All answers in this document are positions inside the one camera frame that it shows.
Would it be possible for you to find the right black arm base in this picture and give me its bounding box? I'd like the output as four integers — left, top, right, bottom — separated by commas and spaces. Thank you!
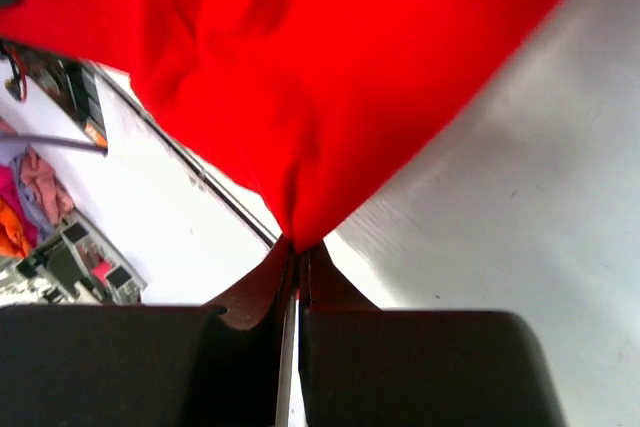
1, 39, 108, 154

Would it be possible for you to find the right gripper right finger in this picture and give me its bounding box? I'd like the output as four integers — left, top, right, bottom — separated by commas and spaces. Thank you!
299, 245, 565, 426

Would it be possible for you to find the colourful clothes pile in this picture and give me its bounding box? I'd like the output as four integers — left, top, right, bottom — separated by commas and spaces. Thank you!
1, 121, 74, 259

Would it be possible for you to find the red t shirt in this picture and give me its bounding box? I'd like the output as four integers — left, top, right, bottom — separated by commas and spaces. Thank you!
1, 0, 560, 250

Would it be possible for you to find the metal frame clutter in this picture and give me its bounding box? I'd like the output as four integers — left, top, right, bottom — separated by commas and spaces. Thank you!
1, 210, 147, 306

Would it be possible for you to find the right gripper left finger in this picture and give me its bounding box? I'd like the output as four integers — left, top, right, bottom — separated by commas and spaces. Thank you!
1, 239, 294, 426

